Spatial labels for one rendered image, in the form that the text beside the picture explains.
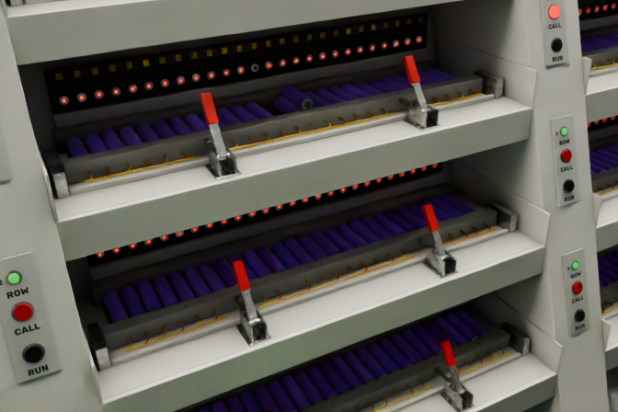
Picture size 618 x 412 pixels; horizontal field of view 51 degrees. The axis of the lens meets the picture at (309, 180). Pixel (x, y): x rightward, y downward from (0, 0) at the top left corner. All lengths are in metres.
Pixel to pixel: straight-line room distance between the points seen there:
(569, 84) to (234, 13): 0.48
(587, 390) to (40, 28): 0.88
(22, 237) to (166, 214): 0.14
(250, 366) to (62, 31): 0.41
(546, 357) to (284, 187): 0.50
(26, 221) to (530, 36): 0.64
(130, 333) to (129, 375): 0.05
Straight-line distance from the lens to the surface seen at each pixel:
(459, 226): 0.94
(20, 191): 0.66
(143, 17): 0.68
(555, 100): 0.95
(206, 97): 0.72
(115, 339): 0.78
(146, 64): 0.84
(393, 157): 0.79
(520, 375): 1.02
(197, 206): 0.70
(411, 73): 0.83
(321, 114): 0.81
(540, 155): 0.93
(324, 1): 0.75
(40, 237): 0.67
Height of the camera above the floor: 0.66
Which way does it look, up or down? 11 degrees down
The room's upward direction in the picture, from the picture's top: 9 degrees counter-clockwise
